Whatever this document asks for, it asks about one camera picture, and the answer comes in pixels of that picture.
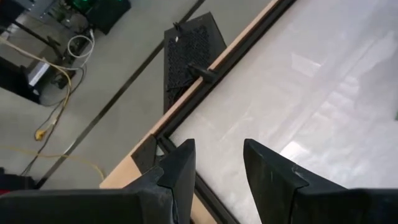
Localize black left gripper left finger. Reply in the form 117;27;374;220
0;139;197;224

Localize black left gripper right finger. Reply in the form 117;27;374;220
243;138;398;224

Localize black clamp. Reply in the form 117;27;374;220
187;62;219;84

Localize black perforated computer case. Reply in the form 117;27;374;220
162;11;228;114

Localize black computer with green lights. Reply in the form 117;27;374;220
64;0;132;35

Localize black box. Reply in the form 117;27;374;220
0;55;42;105

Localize black corner bracket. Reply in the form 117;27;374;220
130;133;158;175

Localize thin yellow floor cable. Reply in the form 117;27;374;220
0;145;106;182

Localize black table edge rail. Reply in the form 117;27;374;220
99;0;298;224

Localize white coiled cable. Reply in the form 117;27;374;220
67;29;96;60

